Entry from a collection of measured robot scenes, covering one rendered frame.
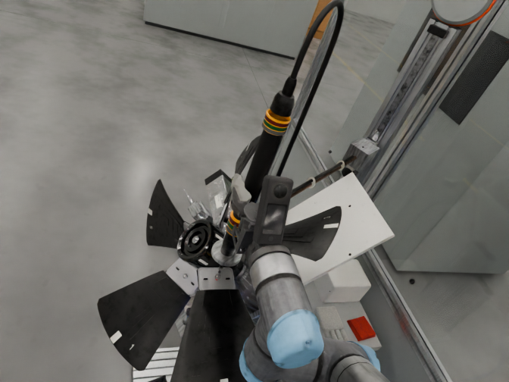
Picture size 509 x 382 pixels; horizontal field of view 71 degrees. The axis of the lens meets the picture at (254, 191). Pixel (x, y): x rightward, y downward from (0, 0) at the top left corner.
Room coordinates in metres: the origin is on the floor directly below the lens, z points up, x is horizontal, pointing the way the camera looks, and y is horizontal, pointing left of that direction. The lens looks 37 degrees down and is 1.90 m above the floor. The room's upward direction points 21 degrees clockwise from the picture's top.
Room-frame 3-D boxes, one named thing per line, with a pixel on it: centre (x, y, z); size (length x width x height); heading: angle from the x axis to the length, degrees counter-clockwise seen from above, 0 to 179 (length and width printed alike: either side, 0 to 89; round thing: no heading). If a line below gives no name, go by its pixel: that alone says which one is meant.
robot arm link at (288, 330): (0.32, -0.11, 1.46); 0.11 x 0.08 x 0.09; 27
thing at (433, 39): (1.16, -0.31, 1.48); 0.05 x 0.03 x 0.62; 62
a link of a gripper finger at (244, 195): (0.54, 0.03, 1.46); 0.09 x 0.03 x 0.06; 37
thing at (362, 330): (0.84, -0.54, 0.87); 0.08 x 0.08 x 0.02; 35
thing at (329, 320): (0.80, -0.43, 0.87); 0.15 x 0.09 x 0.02; 27
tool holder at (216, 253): (0.57, 0.00, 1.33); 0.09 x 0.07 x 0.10; 152
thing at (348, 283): (0.99, -0.43, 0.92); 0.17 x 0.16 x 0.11; 117
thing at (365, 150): (1.11, -0.29, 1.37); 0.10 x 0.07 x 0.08; 152
